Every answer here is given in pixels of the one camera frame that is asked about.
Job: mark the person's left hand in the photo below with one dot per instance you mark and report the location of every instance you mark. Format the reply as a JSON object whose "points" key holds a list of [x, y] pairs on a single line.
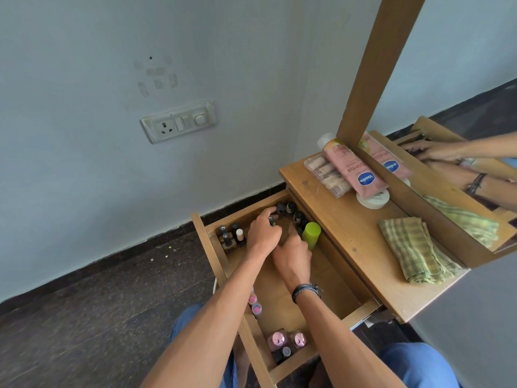
{"points": [[262, 236]]}

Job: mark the person's right hand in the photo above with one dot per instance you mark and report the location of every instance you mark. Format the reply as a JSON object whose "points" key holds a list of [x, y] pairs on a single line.
{"points": [[295, 264]]}

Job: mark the person's right fingers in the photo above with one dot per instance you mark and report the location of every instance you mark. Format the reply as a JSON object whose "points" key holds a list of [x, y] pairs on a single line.
{"points": [[297, 240]]}

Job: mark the person's left fingers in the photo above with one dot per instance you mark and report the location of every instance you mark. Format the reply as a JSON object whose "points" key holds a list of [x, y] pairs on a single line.
{"points": [[264, 216]]}

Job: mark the black cap nail polish bottle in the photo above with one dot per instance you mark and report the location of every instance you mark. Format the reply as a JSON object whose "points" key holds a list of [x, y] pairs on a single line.
{"points": [[222, 231], [281, 207], [234, 228], [299, 217], [274, 220], [302, 229], [291, 207]]}

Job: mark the person's left forearm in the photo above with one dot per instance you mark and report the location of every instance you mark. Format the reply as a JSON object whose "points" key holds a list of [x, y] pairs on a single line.
{"points": [[210, 327]]}

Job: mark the person's right forearm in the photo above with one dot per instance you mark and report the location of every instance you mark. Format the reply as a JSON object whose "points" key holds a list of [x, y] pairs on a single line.
{"points": [[343, 351]]}

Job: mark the lime green bottle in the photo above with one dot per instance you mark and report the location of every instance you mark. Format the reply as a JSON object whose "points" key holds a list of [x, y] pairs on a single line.
{"points": [[312, 234]]}

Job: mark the white cap nail polish bottle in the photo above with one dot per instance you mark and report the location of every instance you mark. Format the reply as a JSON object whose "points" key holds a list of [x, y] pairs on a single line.
{"points": [[240, 235]]}

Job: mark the brown nail polish bottle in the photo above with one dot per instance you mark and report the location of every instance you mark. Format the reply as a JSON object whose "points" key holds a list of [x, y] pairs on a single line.
{"points": [[228, 241]]}

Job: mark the wooden dressing table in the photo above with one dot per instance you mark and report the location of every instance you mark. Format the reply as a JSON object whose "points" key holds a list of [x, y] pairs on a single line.
{"points": [[347, 238]]}

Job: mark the wooden drawer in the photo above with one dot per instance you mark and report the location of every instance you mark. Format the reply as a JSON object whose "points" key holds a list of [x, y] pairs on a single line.
{"points": [[278, 303]]}

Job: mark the pink nail polish bottle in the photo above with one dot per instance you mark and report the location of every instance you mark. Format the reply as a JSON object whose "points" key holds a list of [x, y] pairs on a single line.
{"points": [[257, 309], [253, 298]]}

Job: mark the clear plastic cosmetics box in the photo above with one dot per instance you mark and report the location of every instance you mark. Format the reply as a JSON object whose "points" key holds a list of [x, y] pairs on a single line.
{"points": [[327, 171]]}

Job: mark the white cream jar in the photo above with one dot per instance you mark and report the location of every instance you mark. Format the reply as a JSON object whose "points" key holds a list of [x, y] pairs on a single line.
{"points": [[373, 200]]}

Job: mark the pink lotion tube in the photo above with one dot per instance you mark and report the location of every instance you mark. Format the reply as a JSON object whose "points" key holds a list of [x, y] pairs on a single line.
{"points": [[355, 169]]}

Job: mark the pink cap square bottle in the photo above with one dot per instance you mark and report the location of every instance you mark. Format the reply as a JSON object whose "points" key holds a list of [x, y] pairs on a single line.
{"points": [[299, 340], [278, 340]]}

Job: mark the grey cap dark bottle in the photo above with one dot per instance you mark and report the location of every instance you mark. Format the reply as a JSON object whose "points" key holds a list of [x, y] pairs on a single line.
{"points": [[285, 353]]}

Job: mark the green checked cloth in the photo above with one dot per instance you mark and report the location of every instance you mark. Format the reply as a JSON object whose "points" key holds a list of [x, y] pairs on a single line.
{"points": [[416, 248]]}

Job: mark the blue jeans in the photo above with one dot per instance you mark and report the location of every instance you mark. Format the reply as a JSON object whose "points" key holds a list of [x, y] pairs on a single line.
{"points": [[416, 367]]}

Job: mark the wooden framed mirror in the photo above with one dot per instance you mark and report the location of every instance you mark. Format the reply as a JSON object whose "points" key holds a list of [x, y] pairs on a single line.
{"points": [[379, 56]]}

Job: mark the white wall switch socket plate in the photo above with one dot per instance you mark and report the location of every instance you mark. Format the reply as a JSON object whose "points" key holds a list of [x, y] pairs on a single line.
{"points": [[177, 121]]}

